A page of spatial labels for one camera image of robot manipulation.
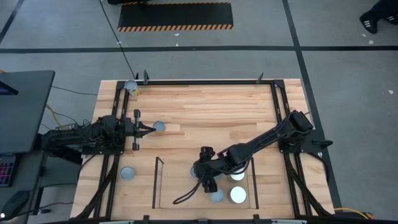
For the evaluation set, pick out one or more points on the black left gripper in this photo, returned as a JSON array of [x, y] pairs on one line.
[[129, 129]]

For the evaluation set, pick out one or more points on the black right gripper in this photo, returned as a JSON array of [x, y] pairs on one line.
[[211, 168]]

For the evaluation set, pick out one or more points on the grey-lid can yellow green label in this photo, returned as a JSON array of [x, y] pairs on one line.
[[219, 177]]

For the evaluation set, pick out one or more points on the grey-lid can red fruit label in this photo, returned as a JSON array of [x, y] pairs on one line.
[[159, 126]]

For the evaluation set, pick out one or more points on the shiny-lid can olive label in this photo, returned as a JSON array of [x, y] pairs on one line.
[[237, 177]]

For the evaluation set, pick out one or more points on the grey-lid can red beige label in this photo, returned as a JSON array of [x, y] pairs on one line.
[[217, 196]]

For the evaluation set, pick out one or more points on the shiny-lid can dark label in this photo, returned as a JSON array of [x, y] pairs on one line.
[[238, 195]]

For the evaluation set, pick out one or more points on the plain grey-lid can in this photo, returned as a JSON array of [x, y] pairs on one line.
[[127, 173]]

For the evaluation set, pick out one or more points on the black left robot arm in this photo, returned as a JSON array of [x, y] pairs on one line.
[[93, 133]]

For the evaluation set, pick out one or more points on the clear acrylic tray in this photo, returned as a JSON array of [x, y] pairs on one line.
[[174, 186]]

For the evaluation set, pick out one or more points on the black clamp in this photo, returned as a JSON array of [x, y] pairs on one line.
[[145, 77], [145, 217], [256, 217], [260, 77]]

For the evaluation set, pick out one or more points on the black desk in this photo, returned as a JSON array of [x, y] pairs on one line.
[[28, 118]]

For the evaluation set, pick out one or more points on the black hazard-striped floor mat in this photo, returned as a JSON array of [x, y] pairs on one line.
[[175, 14]]

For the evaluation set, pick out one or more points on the computer keyboard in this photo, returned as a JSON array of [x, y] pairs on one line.
[[6, 171]]

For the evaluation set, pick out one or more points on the computer monitor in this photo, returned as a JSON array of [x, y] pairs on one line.
[[5, 89]]

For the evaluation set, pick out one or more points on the person's shoe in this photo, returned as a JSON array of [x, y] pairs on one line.
[[368, 22], [392, 18]]

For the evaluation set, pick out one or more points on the person's leg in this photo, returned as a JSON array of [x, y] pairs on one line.
[[385, 6]]

